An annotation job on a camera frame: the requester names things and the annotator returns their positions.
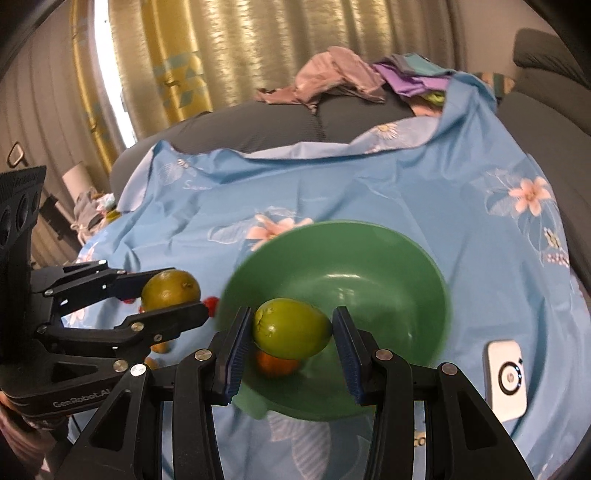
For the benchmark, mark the green bowl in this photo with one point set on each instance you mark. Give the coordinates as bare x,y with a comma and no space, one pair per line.
369,286

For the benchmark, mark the yellow-green round fruit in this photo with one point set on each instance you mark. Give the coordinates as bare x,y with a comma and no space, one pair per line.
168,288

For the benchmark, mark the white cylinder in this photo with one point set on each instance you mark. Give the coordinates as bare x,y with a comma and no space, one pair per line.
75,177

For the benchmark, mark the small orange kumquat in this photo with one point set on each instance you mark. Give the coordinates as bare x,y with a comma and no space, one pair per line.
151,363
160,347

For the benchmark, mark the teal cloth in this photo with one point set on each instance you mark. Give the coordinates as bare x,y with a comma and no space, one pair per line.
422,62

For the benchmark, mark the white device with round button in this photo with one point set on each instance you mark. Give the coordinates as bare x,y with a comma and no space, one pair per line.
505,378

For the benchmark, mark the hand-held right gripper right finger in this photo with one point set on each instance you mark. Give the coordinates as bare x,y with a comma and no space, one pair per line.
345,353

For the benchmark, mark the orange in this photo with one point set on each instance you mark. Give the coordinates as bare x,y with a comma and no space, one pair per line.
277,364

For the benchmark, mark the pile of clutter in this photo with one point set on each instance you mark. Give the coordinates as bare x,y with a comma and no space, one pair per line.
94,210

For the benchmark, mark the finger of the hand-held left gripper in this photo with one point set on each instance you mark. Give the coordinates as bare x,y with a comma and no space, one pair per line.
157,323
92,281

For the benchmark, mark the person's left hand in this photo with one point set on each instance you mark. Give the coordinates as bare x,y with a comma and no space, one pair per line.
27,438

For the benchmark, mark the beige curtain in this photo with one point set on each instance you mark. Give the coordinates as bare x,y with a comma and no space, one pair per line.
300,37

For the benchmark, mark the grey sofa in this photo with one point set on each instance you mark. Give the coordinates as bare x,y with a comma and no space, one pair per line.
286,124

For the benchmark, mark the green round fruit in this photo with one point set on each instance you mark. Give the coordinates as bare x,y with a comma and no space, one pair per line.
291,330

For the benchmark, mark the purple cloth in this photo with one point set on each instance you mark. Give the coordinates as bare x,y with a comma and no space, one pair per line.
406,81

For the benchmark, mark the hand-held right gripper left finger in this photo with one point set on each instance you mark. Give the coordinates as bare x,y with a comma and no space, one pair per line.
238,353

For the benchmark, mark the blue floral bed sheet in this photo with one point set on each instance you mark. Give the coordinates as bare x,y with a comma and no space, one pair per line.
369,184

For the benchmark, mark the patterned cushion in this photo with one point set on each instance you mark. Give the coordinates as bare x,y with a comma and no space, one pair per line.
501,84

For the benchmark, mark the pink cloth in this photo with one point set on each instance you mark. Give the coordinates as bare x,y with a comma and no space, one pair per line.
332,78

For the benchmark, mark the yellow patterned curtain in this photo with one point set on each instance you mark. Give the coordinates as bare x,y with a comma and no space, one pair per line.
152,69

